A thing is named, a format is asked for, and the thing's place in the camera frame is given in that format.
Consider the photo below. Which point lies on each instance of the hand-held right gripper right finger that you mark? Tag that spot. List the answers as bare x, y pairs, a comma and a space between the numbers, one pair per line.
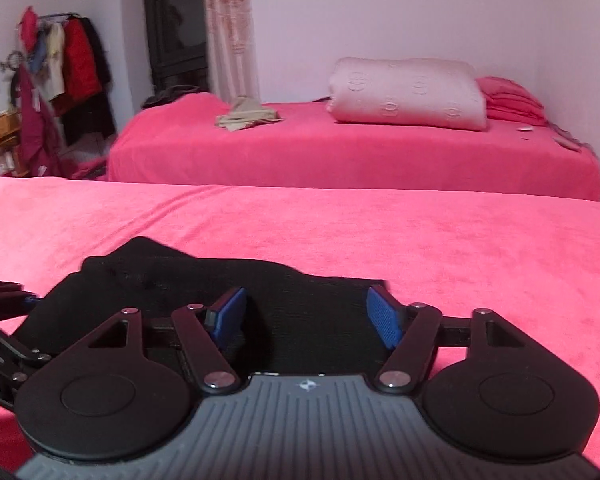
385, 317

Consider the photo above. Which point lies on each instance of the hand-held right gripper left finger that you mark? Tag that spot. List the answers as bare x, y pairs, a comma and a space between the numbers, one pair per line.
226, 317

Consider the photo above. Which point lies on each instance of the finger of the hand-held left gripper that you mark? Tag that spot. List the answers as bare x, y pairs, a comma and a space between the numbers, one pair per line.
22, 355
10, 297

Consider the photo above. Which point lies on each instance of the black knit pants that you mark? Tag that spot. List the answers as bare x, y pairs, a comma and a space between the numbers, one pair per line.
300, 320

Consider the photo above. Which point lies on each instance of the large pink bed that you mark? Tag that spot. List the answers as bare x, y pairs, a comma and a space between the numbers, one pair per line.
380, 240

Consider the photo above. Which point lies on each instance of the small pink bed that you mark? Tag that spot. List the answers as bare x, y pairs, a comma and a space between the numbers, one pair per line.
330, 160

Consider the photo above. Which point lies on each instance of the maroon hanging garment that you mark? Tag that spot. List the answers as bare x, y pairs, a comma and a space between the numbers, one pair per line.
40, 130

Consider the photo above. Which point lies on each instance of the beige crumpled cloth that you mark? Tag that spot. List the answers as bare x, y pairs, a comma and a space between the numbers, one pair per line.
245, 115

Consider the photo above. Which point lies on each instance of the black hanging garment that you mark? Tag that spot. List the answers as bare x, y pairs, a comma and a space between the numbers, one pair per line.
97, 105

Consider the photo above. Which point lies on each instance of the folded pale pink quilt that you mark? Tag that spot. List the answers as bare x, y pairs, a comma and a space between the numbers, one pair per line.
405, 92

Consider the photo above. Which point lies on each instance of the dark cloth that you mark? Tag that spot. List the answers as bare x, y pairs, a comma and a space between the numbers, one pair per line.
172, 96

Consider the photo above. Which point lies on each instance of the small white object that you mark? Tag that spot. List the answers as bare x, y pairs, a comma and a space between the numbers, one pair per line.
525, 128

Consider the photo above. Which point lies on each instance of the beige hanging shirt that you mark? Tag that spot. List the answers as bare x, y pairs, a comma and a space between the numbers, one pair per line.
56, 60

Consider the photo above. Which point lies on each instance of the blue hanging garment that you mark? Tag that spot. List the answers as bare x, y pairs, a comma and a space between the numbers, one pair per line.
37, 55

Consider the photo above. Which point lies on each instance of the red hanging jacket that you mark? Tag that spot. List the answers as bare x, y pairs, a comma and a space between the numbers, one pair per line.
82, 60

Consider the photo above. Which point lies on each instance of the folded pink blanket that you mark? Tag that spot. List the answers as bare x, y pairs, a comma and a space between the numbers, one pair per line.
512, 102

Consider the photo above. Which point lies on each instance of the small patterned cloth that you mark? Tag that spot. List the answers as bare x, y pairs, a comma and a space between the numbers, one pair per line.
570, 140

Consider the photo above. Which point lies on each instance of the metal clothes rack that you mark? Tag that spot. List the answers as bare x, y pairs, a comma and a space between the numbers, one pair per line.
57, 16

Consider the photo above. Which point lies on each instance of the pink patterned curtain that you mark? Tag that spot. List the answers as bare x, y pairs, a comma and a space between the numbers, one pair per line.
230, 25

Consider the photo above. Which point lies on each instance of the dark window frame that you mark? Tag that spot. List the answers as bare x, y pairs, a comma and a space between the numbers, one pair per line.
177, 20

